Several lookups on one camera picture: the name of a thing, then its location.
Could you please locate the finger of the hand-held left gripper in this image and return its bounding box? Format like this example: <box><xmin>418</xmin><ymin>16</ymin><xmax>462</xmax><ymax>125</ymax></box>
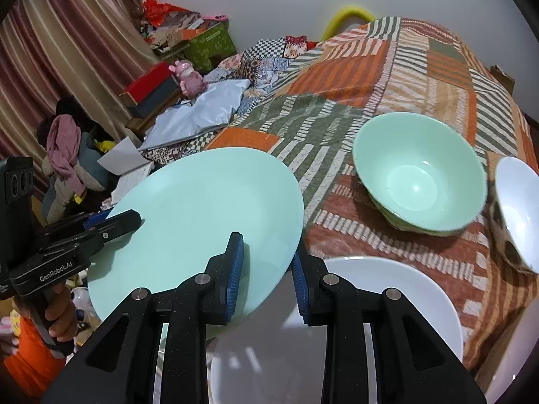
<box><xmin>36</xmin><ymin>212</ymin><xmax>111</xmax><ymax>240</ymax></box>
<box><xmin>63</xmin><ymin>209</ymin><xmax>145</xmax><ymax>262</ymax></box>

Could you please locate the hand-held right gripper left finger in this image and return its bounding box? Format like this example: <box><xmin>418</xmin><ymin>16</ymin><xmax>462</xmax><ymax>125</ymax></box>
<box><xmin>42</xmin><ymin>231</ymin><xmax>246</xmax><ymax>404</ymax></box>

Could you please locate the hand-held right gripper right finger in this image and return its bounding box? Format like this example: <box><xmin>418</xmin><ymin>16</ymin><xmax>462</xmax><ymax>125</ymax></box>
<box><xmin>291</xmin><ymin>244</ymin><xmax>489</xmax><ymax>404</ymax></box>

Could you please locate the mint green plate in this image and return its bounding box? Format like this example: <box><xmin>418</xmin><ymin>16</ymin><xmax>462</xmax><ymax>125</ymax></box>
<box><xmin>87</xmin><ymin>147</ymin><xmax>305</xmax><ymax>341</ymax></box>

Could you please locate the white plate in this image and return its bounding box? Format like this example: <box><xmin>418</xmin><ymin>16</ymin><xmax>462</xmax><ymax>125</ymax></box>
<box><xmin>208</xmin><ymin>256</ymin><xmax>464</xmax><ymax>404</ymax></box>

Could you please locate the mint green bowl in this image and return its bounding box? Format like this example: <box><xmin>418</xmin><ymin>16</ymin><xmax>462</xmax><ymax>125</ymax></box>
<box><xmin>352</xmin><ymin>111</ymin><xmax>489</xmax><ymax>237</ymax></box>

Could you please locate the white bowl with dark spots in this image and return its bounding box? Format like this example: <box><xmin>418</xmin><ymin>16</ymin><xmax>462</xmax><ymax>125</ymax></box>
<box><xmin>488</xmin><ymin>157</ymin><xmax>539</xmax><ymax>274</ymax></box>

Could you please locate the person's left forearm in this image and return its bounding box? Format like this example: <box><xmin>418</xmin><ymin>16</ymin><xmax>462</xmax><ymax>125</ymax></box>
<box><xmin>0</xmin><ymin>315</ymin><xmax>64</xmax><ymax>400</ymax></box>

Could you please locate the person's left hand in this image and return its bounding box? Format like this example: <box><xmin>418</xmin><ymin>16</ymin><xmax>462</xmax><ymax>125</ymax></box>
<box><xmin>44</xmin><ymin>284</ymin><xmax>78</xmax><ymax>348</ymax></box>

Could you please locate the open white notebook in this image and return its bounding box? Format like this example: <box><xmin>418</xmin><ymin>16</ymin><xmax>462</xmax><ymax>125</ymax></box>
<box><xmin>98</xmin><ymin>137</ymin><xmax>154</xmax><ymax>207</ymax></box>

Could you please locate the pink scarf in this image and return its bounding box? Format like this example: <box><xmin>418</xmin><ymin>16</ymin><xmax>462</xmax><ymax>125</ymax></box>
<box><xmin>46</xmin><ymin>114</ymin><xmax>85</xmax><ymax>194</ymax></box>

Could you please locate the wooden bedside table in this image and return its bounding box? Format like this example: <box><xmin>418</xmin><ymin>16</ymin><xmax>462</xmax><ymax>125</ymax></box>
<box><xmin>120</xmin><ymin>93</ymin><xmax>186</xmax><ymax>139</ymax></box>

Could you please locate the dark grey box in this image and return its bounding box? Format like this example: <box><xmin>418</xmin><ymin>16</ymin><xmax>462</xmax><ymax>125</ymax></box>
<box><xmin>135</xmin><ymin>78</ymin><xmax>182</xmax><ymax>119</ymax></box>

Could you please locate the light blue cloth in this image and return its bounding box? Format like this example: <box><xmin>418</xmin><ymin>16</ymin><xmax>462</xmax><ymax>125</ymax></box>
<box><xmin>139</xmin><ymin>79</ymin><xmax>252</xmax><ymax>150</ymax></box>

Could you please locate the red box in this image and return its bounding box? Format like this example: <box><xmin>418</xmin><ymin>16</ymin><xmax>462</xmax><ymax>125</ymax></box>
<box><xmin>119</xmin><ymin>61</ymin><xmax>175</xmax><ymax>106</ymax></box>

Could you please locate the pink toy figure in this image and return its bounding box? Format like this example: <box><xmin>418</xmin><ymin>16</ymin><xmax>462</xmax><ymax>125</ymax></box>
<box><xmin>168</xmin><ymin>60</ymin><xmax>207</xmax><ymax>97</ymax></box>

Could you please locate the striped brown curtain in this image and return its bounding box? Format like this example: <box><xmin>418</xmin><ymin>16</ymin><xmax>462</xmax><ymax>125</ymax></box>
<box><xmin>0</xmin><ymin>0</ymin><xmax>161</xmax><ymax>173</ymax></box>

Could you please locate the green patterned box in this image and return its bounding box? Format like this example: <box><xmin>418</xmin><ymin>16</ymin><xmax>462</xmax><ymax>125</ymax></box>
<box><xmin>183</xmin><ymin>23</ymin><xmax>237</xmax><ymax>72</ymax></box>

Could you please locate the pile of printed cloths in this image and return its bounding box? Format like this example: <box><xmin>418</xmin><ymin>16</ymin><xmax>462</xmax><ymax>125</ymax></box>
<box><xmin>141</xmin><ymin>8</ymin><xmax>203</xmax><ymax>53</ymax></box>

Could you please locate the red plastic bag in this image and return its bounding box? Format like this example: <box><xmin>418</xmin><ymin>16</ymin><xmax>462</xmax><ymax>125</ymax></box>
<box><xmin>143</xmin><ymin>0</ymin><xmax>174</xmax><ymax>26</ymax></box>

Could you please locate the striped patchwork blanket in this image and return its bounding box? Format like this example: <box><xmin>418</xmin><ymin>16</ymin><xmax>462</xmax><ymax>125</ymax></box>
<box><xmin>206</xmin><ymin>16</ymin><xmax>539</xmax><ymax>379</ymax></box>

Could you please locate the yellow foam tube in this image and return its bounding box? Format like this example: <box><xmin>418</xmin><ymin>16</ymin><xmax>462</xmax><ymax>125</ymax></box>
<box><xmin>322</xmin><ymin>5</ymin><xmax>376</xmax><ymax>40</ymax></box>

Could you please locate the small brown box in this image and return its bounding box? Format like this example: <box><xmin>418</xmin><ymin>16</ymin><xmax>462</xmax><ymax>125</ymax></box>
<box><xmin>489</xmin><ymin>64</ymin><xmax>516</xmax><ymax>93</ymax></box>

